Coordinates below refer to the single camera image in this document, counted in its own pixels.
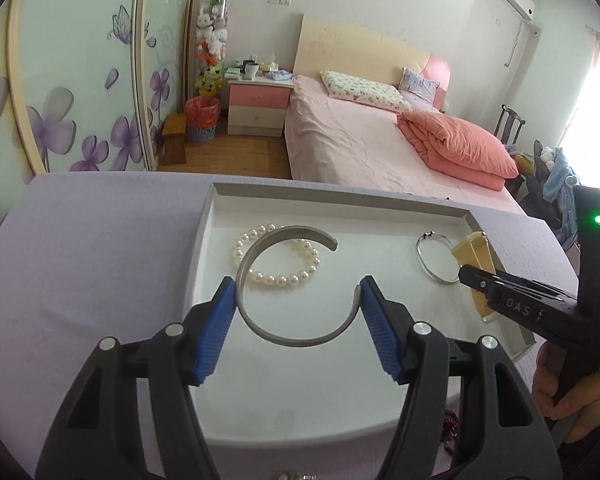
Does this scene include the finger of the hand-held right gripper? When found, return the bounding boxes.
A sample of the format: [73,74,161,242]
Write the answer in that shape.
[457,265,581,308]

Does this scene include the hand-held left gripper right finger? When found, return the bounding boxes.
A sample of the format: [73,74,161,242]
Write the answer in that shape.
[352,275,566,480]

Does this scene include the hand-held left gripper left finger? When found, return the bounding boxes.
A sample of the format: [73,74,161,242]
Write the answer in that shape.
[35,276,238,480]

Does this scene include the yellow wristwatch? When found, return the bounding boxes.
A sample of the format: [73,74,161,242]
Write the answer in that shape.
[451,231,503,322]

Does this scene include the silver cuff bangle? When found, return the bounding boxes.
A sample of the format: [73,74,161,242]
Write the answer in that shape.
[235,225,363,348]

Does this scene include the white jewelry tray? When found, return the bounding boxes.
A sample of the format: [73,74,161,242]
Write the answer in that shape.
[187,182,536,448]

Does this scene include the dark red bead bracelet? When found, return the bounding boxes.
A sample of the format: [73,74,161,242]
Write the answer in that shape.
[442,409,462,456]

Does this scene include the person's right hand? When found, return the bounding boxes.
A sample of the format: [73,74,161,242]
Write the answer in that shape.
[534,342,600,443]

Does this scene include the thin silver bangle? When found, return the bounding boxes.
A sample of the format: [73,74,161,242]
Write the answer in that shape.
[416,231,462,286]

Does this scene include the blue clothing pile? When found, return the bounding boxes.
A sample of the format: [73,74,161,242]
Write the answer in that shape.
[542,147,581,241]

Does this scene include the folded coral quilt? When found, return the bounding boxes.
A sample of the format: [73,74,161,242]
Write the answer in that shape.
[397,109,521,192]

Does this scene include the dark wooden chair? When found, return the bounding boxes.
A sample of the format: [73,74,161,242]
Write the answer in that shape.
[494,104,526,146]

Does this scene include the pink bed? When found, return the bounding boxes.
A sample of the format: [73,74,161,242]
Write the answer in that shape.
[282,74,528,216]

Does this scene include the lilac pillow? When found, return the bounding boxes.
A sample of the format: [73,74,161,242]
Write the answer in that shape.
[397,66,442,111]

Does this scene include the small wooden stool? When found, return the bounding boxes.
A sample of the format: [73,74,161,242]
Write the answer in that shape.
[157,112,188,165]

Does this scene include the blue bin with red bag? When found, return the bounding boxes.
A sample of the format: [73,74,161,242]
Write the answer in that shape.
[184,96,222,142]

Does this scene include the white floral pillow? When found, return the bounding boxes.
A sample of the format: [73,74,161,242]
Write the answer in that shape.
[320,70,413,113]

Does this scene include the pink and white nightstand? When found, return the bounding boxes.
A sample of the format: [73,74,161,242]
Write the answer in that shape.
[225,76,295,137]

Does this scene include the white air conditioner pipe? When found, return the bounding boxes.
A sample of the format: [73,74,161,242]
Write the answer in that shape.
[502,15,526,68]

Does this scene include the cream and pink headboard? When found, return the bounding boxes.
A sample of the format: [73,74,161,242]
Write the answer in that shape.
[292,12,452,111]

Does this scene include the floral sliding door wardrobe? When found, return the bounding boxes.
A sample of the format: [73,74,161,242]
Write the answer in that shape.
[0,0,201,241]

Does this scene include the clear tube of plush toys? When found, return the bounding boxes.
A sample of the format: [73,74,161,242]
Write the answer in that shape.
[194,0,238,98]

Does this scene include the white pearl bracelet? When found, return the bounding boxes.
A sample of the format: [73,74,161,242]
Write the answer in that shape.
[232,225,322,288]

